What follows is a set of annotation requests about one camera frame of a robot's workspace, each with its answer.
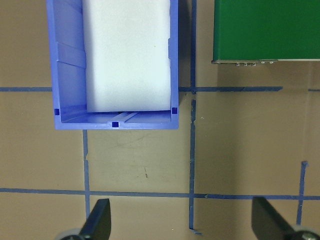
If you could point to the blue plastic storage bin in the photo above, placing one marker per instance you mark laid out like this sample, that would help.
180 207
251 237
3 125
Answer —
70 75

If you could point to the white foam sheet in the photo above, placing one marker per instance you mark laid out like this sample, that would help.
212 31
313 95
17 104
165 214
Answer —
127 57

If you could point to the green conveyor belt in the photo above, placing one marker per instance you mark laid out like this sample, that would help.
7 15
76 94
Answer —
267 30

